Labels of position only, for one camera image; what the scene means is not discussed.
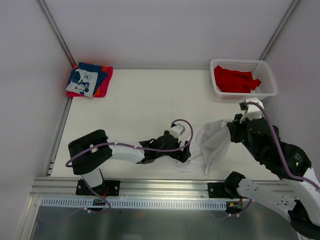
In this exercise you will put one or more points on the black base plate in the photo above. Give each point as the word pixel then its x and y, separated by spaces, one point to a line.
pixel 108 188
pixel 216 190

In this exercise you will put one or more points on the aluminium mounting rail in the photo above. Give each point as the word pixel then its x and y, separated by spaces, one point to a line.
pixel 129 188

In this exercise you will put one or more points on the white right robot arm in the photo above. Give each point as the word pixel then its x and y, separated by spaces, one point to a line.
pixel 295 195

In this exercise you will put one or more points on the white t shirt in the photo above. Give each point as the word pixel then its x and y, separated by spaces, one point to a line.
pixel 209 146

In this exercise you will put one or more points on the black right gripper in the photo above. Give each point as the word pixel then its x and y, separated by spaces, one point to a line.
pixel 233 129

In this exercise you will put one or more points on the red t shirt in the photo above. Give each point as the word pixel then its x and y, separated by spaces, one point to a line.
pixel 233 81

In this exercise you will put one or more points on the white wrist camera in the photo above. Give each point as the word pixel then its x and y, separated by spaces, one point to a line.
pixel 251 111
pixel 177 130

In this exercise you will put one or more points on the white slotted cable duct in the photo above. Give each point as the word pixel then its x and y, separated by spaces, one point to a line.
pixel 114 203

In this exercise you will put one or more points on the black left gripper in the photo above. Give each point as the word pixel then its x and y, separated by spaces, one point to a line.
pixel 184 152

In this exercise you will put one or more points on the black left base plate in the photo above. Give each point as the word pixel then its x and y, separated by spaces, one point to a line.
pixel 108 188

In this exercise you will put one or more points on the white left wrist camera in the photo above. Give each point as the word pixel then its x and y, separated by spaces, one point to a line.
pixel 177 130

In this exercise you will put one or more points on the white plastic basket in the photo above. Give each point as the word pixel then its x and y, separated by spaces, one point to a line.
pixel 260 69

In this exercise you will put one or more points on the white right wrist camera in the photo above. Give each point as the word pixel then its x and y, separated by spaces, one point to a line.
pixel 251 111

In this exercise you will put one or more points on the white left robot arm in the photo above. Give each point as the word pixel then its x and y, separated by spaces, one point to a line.
pixel 89 152

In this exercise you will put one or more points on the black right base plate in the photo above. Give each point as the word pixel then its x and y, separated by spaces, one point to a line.
pixel 216 190

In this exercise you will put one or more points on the light blue printed t shirt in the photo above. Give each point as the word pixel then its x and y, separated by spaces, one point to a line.
pixel 83 82

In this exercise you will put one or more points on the dark blue folded t shirt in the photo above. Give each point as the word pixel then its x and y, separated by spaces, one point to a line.
pixel 100 72

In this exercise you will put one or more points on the pink folded t shirt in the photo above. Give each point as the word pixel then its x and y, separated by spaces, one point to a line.
pixel 102 89

